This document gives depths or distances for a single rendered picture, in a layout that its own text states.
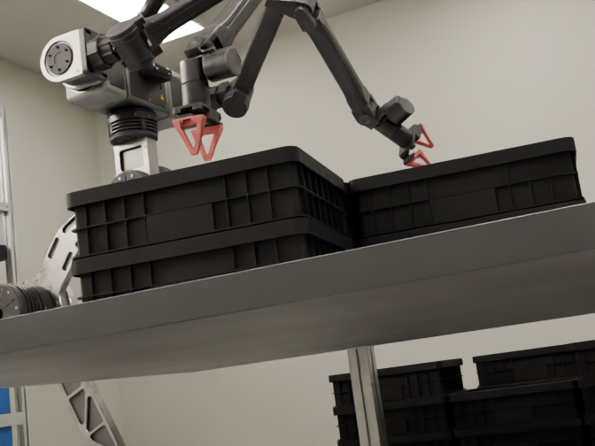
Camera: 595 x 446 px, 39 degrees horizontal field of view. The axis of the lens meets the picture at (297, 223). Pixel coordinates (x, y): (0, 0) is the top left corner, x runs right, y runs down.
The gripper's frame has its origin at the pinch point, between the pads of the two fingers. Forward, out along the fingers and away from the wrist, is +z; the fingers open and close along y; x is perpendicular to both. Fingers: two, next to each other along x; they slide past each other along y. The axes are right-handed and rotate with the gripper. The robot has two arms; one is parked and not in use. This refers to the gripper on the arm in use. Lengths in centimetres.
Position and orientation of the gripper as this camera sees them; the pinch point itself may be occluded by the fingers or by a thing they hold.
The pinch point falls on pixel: (201, 154)
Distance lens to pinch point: 174.4
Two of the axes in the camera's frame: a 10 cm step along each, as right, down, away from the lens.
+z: 1.1, 9.8, -1.7
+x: -9.4, 1.5, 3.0
